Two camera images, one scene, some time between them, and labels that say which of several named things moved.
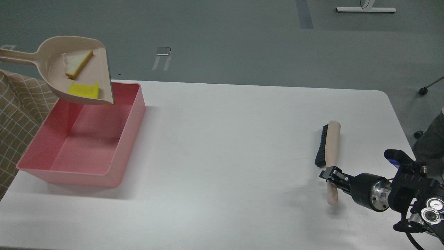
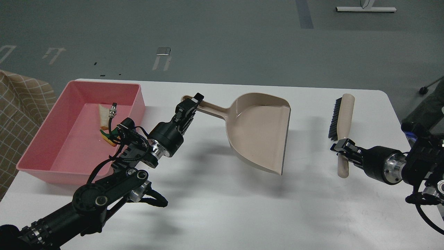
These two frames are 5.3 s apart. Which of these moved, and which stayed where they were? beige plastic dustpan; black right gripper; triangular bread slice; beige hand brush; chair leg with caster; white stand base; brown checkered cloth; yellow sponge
Moved: yellow sponge; beige hand brush; triangular bread slice; beige plastic dustpan; black right gripper
Stayed: chair leg with caster; brown checkered cloth; white stand base
